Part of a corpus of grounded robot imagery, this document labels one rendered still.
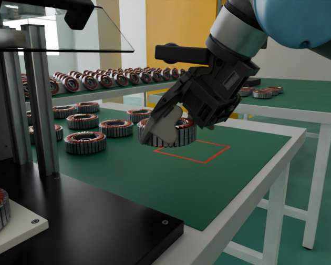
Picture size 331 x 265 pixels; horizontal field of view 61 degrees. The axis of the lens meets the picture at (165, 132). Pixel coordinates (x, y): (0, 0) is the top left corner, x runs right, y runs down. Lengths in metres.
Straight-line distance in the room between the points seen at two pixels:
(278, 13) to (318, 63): 4.97
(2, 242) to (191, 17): 3.66
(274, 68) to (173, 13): 2.19
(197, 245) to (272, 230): 0.81
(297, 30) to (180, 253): 0.30
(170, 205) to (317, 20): 0.36
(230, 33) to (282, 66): 4.94
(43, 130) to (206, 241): 0.36
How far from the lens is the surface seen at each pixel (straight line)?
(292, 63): 5.29
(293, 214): 1.70
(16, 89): 0.67
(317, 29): 0.28
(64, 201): 0.50
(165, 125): 0.45
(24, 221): 0.45
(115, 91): 2.14
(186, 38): 3.91
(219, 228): 0.46
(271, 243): 1.24
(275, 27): 0.27
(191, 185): 0.57
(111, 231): 0.41
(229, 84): 0.42
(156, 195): 0.53
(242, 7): 0.39
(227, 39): 0.40
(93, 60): 4.35
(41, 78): 0.58
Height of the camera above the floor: 1.00
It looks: 16 degrees down
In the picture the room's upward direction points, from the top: straight up
